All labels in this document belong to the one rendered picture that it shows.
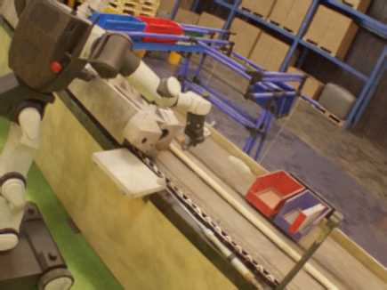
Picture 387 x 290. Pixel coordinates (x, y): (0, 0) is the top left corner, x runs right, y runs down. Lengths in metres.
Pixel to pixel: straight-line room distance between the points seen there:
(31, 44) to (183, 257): 1.07
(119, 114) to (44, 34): 0.74
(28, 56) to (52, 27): 0.15
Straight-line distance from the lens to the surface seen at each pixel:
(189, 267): 1.55
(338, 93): 10.38
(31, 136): 1.40
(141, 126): 1.61
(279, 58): 11.18
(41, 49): 1.18
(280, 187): 2.12
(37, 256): 1.88
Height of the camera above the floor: 1.63
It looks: 24 degrees down
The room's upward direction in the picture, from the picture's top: 25 degrees clockwise
